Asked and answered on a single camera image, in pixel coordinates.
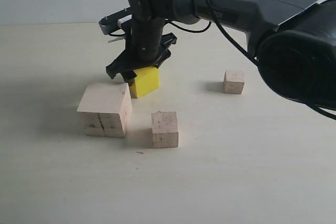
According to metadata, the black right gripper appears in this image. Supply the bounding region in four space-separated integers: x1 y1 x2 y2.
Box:
106 17 177 86

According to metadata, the yellow wooden cube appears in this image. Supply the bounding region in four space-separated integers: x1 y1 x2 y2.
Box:
130 67 160 98

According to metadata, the large plain wooden cube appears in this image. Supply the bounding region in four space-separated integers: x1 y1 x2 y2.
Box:
77 83 132 138

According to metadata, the medium plain wooden cube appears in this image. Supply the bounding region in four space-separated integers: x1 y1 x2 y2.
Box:
151 112 179 148

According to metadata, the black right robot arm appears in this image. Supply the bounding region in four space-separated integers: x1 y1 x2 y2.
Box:
100 0 335 110

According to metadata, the small plain wooden cube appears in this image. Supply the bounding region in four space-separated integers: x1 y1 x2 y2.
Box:
224 70 245 94

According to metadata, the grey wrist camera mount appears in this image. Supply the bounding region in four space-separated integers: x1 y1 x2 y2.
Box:
98 7 133 35

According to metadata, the black cable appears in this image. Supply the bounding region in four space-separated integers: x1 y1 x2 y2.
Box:
107 0 336 121

